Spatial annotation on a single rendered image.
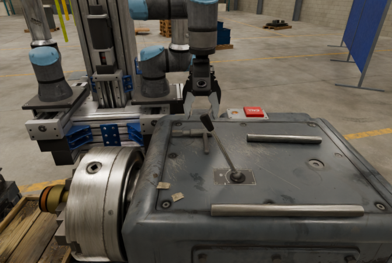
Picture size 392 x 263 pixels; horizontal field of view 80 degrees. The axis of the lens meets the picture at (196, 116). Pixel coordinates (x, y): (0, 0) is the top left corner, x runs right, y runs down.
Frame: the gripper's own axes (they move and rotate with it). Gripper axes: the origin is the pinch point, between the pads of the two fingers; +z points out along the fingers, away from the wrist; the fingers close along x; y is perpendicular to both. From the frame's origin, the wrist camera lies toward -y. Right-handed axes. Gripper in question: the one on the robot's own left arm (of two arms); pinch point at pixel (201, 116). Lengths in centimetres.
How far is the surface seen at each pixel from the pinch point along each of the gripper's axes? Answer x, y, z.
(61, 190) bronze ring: 39.9, -13.1, 17.2
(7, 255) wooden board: 61, -18, 41
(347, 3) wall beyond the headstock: -697, 1168, 17
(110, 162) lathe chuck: 23.5, -14.1, 6.1
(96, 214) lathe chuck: 24.3, -24.7, 12.5
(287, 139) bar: -23.6, -7.7, 2.7
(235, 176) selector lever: -7.7, -21.6, 3.5
